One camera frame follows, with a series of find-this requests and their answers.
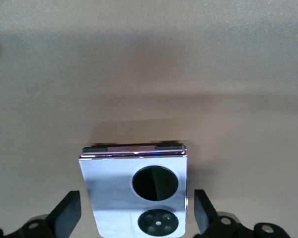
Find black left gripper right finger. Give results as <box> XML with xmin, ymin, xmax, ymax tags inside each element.
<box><xmin>193</xmin><ymin>189</ymin><xmax>241</xmax><ymax>238</ymax></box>

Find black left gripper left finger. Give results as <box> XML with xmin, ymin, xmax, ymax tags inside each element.
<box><xmin>5</xmin><ymin>190</ymin><xmax>82</xmax><ymax>238</ymax></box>

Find white flip phone black circles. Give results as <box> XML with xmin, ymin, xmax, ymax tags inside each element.
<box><xmin>78</xmin><ymin>141</ymin><xmax>189</xmax><ymax>238</ymax></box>

